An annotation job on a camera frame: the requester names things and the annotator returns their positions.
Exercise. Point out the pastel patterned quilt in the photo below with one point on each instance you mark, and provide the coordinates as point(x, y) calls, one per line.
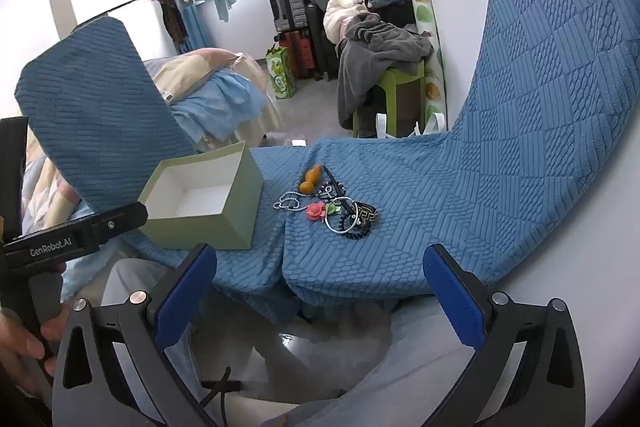
point(50, 202)

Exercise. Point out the green hair clip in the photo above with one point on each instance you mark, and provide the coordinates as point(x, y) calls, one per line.
point(332, 208)

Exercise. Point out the black suitcase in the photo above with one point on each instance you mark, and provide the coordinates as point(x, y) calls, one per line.
point(320, 42)

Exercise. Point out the small white paper scrap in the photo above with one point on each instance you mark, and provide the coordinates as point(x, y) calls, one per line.
point(299, 143)

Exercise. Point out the silver bangle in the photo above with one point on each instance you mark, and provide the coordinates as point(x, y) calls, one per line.
point(326, 223)

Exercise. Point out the orange gourd pendant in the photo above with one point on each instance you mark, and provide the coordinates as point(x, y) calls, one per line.
point(307, 187)

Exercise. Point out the green stool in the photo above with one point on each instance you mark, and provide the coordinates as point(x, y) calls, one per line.
point(400, 79)

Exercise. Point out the blue textured sofa cover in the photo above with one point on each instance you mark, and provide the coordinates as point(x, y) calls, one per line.
point(425, 207)

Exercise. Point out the green shopping bag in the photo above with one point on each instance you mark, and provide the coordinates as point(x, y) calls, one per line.
point(281, 74)

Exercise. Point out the person's left hand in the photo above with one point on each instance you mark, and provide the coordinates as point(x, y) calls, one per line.
point(12, 347)

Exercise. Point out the grey fleece blanket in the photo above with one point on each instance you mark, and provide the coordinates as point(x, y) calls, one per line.
point(370, 52)

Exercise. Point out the white bag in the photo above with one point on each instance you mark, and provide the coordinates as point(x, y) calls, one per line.
point(382, 124)

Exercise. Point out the light blue blanket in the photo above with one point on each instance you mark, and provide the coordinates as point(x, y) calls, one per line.
point(220, 104)

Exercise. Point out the grey hard case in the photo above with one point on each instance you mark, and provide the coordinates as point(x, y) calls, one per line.
point(285, 4)

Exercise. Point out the white board with coloured dots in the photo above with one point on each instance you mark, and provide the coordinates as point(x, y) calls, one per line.
point(430, 57)

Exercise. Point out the pink flower hair clip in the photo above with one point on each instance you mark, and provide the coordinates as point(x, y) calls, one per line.
point(316, 212)

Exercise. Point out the red suitcase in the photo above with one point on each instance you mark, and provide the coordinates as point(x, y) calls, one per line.
point(297, 54)

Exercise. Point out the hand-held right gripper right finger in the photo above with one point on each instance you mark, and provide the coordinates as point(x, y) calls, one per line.
point(452, 302)

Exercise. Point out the cream pillow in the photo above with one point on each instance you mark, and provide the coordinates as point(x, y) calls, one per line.
point(195, 67)

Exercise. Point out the black and gold bangle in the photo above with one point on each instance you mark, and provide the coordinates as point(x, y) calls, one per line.
point(367, 212)

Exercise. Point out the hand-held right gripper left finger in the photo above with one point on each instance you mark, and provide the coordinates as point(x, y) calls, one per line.
point(182, 302)

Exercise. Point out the green cardboard box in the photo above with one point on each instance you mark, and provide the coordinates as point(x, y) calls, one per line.
point(200, 232)

